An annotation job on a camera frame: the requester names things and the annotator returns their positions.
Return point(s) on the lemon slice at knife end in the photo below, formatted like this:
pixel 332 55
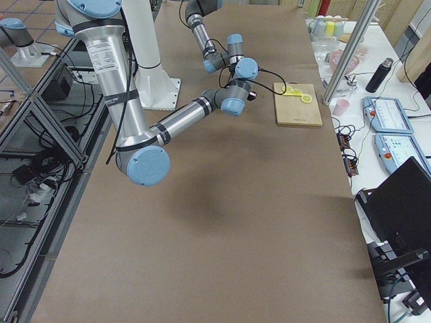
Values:
pixel 306 99

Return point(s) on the upper teach pendant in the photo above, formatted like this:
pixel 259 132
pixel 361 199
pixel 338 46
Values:
pixel 386 115

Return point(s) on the teach pendant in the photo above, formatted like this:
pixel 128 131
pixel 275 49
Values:
pixel 386 115
pixel 396 148

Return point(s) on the pink plastic cup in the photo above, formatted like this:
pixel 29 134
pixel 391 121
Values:
pixel 341 107

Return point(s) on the lemon slice near handle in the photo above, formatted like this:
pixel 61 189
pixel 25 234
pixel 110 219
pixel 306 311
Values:
pixel 287 89

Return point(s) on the bamboo cutting board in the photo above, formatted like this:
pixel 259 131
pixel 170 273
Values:
pixel 290 111

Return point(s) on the aluminium frame post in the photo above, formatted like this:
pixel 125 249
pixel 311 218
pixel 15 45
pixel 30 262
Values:
pixel 358 32

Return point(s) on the lower teach pendant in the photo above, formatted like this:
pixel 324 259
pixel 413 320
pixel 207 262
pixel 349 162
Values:
pixel 396 148

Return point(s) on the black thermos bottle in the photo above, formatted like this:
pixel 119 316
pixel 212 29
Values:
pixel 379 75

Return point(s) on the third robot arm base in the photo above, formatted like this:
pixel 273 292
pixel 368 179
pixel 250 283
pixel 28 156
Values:
pixel 30 54

